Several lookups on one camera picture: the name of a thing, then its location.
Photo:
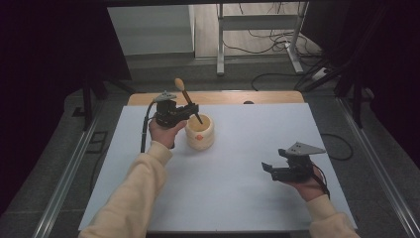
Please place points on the black floor bracket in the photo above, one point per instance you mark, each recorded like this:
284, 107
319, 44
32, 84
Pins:
89, 145

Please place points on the black metal stand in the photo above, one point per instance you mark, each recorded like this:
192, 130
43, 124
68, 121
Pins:
357, 102
87, 102

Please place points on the white power strip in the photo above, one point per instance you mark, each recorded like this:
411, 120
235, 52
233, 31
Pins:
319, 73

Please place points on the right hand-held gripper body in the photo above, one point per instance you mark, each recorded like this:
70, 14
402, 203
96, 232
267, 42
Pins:
297, 168

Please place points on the aluminium floor rail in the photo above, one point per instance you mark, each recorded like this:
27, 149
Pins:
379, 172
66, 178

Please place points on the black curtain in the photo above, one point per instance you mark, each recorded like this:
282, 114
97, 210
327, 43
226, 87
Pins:
389, 66
43, 66

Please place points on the white cabinet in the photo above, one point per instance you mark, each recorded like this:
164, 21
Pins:
152, 31

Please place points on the white table mat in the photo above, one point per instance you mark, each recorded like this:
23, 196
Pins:
231, 185

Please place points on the wooden spoon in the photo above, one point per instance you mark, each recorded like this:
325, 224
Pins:
185, 92

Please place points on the cream ribbed cup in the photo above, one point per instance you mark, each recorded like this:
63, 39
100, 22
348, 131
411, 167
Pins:
199, 139

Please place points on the person's left hand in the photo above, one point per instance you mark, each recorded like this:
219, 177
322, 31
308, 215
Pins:
163, 134

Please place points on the person's right hand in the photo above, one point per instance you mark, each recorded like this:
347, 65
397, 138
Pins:
312, 190

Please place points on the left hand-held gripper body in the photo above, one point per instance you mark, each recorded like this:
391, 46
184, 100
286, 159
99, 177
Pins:
168, 114

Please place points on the white metal stand frame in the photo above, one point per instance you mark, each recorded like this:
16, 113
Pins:
257, 22

